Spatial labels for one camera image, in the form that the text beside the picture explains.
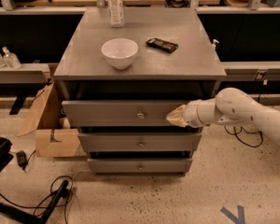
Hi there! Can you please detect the grey top drawer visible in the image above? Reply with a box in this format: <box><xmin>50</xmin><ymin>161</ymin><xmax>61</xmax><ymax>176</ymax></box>
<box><xmin>62</xmin><ymin>100</ymin><xmax>184</xmax><ymax>127</ymax></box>

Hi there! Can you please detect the grey drawer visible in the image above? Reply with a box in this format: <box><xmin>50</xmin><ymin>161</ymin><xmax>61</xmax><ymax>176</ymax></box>
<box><xmin>78</xmin><ymin>133</ymin><xmax>202</xmax><ymax>152</ymax></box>
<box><xmin>87</xmin><ymin>158</ymin><xmax>192</xmax><ymax>174</ymax></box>
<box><xmin>62</xmin><ymin>100</ymin><xmax>184</xmax><ymax>127</ymax></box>

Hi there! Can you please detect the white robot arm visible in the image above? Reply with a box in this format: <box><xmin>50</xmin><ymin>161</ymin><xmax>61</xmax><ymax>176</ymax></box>
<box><xmin>166</xmin><ymin>88</ymin><xmax>280</xmax><ymax>146</ymax></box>

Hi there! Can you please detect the grey wooden drawer cabinet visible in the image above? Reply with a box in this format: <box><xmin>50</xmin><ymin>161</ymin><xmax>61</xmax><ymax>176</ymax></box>
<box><xmin>53</xmin><ymin>7</ymin><xmax>228</xmax><ymax>176</ymax></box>

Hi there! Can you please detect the grey middle drawer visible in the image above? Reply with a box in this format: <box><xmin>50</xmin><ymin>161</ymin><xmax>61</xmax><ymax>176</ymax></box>
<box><xmin>78</xmin><ymin>133</ymin><xmax>202</xmax><ymax>152</ymax></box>

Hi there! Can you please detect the grey bottom drawer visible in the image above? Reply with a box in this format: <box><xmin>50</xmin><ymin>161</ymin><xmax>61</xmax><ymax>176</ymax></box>
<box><xmin>87</xmin><ymin>158</ymin><xmax>192</xmax><ymax>174</ymax></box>

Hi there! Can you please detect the small white pump bottle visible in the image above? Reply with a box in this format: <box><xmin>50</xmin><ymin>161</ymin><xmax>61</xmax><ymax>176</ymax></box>
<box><xmin>212</xmin><ymin>39</ymin><xmax>219</xmax><ymax>51</ymax></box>

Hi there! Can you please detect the white ceramic bowl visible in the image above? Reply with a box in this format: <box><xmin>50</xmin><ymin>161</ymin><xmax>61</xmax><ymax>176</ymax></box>
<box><xmin>101</xmin><ymin>38</ymin><xmax>138</xmax><ymax>69</ymax></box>

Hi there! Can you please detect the brown cardboard box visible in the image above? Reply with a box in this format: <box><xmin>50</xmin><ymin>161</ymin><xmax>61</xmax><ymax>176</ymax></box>
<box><xmin>16</xmin><ymin>63</ymin><xmax>88</xmax><ymax>159</ymax></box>

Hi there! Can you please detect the clear plastic bottle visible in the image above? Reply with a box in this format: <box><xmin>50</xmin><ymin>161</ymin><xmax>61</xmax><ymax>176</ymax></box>
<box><xmin>108</xmin><ymin>0</ymin><xmax>124</xmax><ymax>28</ymax></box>

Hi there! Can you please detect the black power adapter left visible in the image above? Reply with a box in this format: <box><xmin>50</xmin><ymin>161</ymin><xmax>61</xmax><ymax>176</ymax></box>
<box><xmin>16</xmin><ymin>150</ymin><xmax>28</xmax><ymax>169</ymax></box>

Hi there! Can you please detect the clear sanitizer pump bottle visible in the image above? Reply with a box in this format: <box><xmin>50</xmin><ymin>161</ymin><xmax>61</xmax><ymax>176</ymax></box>
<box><xmin>3</xmin><ymin>47</ymin><xmax>21</xmax><ymax>69</ymax></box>

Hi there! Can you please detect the black stand base left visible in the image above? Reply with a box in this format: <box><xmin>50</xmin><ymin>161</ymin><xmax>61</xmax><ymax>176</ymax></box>
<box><xmin>0</xmin><ymin>180</ymin><xmax>69</xmax><ymax>224</ymax></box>

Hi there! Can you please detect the black floor cable right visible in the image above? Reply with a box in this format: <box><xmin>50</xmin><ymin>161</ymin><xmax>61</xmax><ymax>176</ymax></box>
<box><xmin>223</xmin><ymin>125</ymin><xmax>265</xmax><ymax>148</ymax></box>

